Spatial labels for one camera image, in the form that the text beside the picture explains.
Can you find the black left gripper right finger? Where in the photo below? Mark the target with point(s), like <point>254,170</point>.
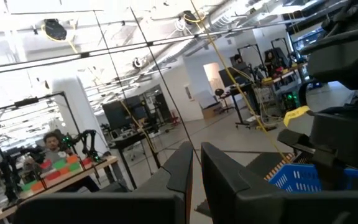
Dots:
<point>244,205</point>

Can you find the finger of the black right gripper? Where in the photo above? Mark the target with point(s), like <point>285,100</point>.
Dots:
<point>331,177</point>

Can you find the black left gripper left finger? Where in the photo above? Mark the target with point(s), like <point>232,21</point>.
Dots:
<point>104,208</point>

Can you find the blue slotted plastic basket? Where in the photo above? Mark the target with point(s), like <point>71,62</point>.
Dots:
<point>294,180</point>

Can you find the black background robot arm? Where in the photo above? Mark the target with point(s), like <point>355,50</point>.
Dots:
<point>9,174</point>
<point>87,140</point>

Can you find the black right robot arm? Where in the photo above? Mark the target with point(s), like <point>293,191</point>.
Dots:
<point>346,62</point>

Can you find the wooden background table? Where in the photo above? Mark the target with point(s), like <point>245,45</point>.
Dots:
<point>73,181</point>

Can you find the black hazard-striped floor mat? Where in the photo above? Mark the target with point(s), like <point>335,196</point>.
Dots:
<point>266,163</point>

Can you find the red block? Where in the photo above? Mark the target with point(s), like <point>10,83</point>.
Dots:
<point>87,161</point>
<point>53,175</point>
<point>46,165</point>

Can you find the green block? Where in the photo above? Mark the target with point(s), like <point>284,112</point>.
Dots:
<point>28,185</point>
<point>59,164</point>
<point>75,166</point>

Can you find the orange block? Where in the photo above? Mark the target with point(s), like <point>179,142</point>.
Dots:
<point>72,159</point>
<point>39,187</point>
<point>64,171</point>

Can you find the green-lit black computer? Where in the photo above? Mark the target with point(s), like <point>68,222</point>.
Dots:
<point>291,101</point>

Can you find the person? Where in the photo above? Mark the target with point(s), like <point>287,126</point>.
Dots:
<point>270,60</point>
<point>238,59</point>
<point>52,143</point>

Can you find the black monitor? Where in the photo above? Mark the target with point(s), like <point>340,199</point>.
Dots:
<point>228,76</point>
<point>117,113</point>

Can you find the cardboard box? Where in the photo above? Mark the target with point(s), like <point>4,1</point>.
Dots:
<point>211,112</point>

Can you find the white leaning panel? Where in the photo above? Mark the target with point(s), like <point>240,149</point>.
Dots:
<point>205,99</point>

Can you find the black office chair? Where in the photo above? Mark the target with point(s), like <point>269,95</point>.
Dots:
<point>219,92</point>

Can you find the black desk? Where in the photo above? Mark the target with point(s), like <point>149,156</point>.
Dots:
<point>241,88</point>

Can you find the black background camera frame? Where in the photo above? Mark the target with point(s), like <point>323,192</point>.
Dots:
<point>26,102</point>

